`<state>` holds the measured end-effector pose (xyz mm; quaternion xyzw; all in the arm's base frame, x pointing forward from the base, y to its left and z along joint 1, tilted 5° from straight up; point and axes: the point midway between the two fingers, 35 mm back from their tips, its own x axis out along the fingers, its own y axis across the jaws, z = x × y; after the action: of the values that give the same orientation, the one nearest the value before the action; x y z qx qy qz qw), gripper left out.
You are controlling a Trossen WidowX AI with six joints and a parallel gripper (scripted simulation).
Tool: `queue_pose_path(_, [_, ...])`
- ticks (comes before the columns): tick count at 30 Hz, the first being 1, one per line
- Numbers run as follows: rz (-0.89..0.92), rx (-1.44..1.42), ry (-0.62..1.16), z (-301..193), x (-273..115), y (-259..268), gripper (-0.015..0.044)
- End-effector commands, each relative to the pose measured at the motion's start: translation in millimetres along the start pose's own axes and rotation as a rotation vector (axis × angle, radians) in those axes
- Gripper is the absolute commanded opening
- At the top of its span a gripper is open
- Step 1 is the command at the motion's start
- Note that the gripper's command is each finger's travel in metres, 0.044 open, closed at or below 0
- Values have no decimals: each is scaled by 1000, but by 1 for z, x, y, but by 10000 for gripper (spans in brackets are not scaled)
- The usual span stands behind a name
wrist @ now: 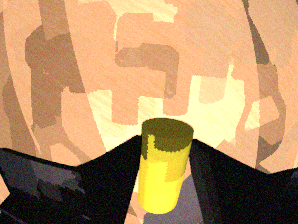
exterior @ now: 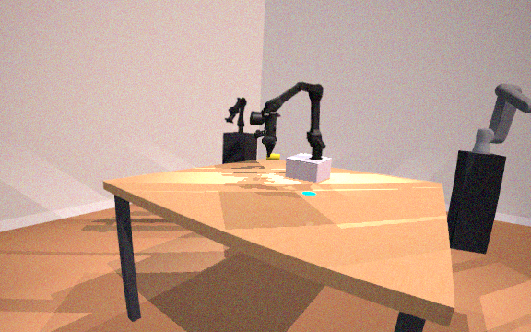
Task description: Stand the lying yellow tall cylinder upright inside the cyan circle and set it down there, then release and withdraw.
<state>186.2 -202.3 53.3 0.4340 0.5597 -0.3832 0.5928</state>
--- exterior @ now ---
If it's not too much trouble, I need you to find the yellow cylinder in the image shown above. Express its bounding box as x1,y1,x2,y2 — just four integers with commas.
266,153,280,160

